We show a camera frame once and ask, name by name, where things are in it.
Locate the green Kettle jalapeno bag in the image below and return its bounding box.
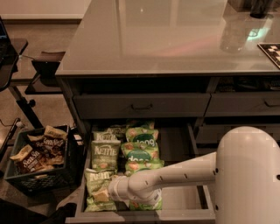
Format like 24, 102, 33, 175
85, 169, 116, 212

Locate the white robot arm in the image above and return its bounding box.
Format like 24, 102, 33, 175
108, 126, 280, 224

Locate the rear green Dang chip bag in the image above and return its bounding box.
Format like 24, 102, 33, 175
126, 119, 155, 130

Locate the green dang chip bag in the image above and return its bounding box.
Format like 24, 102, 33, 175
121, 142, 159, 162
123, 159, 165, 212
126, 119, 155, 130
126, 127, 158, 147

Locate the rear green Kettle chip bag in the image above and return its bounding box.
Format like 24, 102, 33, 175
106, 125, 126, 139

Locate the green kettle chip bag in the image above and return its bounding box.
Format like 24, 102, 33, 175
91, 140, 121, 172
106, 125, 126, 139
93, 131, 117, 141

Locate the grey top left drawer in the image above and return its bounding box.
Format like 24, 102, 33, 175
73, 93, 210, 119

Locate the open grey middle drawer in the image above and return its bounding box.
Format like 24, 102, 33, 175
66, 124, 216, 224

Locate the grey middle right drawer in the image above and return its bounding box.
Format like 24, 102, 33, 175
196, 124, 280, 144

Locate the grey cabinet with counter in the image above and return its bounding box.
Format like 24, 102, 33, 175
57, 0, 279, 133

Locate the rear brown sea salt bag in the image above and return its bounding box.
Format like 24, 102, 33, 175
43, 125, 67, 165

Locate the brown sea salt bag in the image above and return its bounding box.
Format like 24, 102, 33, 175
10, 144, 53, 174
43, 125, 67, 165

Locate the front green Dang chip bag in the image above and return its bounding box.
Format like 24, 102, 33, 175
123, 159, 165, 212

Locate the middle brown chip bag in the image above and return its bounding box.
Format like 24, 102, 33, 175
27, 135, 45, 151

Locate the grey top right drawer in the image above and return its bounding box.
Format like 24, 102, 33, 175
206, 92, 280, 117

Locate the front brown sea salt bag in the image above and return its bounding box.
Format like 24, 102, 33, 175
10, 144, 53, 174

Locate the dark cup on counter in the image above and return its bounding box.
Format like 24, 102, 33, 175
250, 0, 273, 18

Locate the dark wooden stool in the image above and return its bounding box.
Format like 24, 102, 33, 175
24, 52, 65, 95

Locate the dark plastic crate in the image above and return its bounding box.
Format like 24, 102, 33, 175
3, 125, 85, 195

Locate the black desk with stand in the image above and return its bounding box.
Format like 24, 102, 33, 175
0, 17, 43, 128

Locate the black white fiducial marker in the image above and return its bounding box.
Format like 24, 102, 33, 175
258, 43, 280, 69

